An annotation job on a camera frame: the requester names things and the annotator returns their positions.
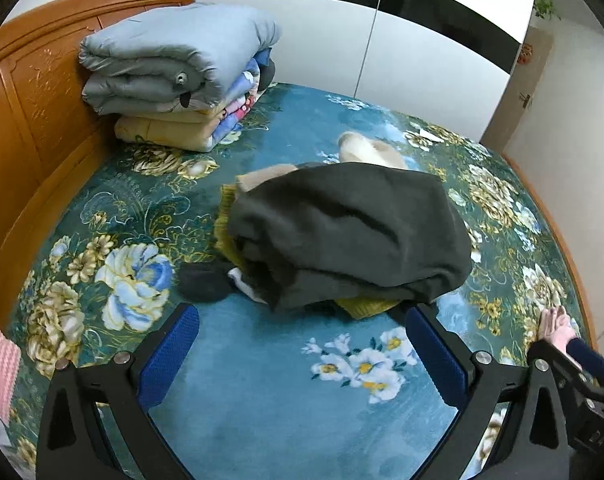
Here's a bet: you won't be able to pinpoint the pink and navy garment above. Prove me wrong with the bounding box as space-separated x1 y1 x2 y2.
537 306 604 383

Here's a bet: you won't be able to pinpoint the cream fluffy garment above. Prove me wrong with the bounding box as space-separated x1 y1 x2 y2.
337 131 410 171

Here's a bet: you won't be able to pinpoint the beige folded blanket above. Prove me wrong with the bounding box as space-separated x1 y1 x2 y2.
114 110 223 153

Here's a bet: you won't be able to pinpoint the grey folded quilt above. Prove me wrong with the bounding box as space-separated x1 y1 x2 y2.
79 2 283 116

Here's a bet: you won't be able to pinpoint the dark pillow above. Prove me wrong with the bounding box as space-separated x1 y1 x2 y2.
257 57 277 93

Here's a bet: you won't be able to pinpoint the green potted plant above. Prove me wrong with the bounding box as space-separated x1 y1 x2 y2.
532 0 563 21

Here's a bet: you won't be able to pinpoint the colourful printed folded blanket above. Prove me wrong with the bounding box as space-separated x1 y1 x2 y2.
209 47 275 148

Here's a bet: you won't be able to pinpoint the white and black wardrobe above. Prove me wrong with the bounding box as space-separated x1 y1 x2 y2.
194 0 540 143

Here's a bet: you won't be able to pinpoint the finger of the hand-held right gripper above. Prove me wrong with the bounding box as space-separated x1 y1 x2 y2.
534 340 604 466

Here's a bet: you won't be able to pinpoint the beige door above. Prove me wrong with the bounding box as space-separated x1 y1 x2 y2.
482 25 555 153

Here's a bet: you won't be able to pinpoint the mustard yellow garment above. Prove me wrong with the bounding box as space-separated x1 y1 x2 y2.
214 185 403 321

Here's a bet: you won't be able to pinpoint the teal floral bedspread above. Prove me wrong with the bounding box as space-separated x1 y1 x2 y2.
2 80 600 480

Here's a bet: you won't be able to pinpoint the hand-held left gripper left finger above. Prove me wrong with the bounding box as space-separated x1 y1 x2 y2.
36 302 201 480

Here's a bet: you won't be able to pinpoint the white garment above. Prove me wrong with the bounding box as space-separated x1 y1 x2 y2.
227 267 267 303

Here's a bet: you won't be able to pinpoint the black garment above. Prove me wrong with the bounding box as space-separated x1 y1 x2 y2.
178 261 237 303

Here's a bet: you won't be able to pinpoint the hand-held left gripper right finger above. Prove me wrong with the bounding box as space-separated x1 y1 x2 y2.
406 304 570 480

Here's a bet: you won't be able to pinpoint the dark grey pants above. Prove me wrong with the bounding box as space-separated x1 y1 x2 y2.
227 161 473 313

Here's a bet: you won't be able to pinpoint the beige sweater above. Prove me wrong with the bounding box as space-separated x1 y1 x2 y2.
235 164 303 195

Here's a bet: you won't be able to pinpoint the wooden carved headboard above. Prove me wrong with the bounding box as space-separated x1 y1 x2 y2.
0 0 195 331

